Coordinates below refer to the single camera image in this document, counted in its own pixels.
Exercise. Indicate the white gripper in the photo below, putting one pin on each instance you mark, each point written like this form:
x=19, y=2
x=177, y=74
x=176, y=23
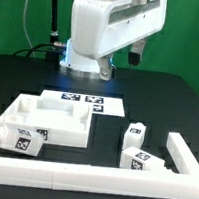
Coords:
x=100, y=27

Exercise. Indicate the white square tabletop part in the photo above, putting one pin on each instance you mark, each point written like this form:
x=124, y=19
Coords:
x=59, y=121

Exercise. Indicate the white tag sheet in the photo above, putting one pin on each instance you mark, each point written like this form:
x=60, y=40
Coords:
x=110, y=106

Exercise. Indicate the white U-shaped fence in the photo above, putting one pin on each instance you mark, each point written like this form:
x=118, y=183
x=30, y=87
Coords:
x=160, y=184

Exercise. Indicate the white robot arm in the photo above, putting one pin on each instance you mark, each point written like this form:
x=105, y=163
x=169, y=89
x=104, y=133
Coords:
x=80, y=65

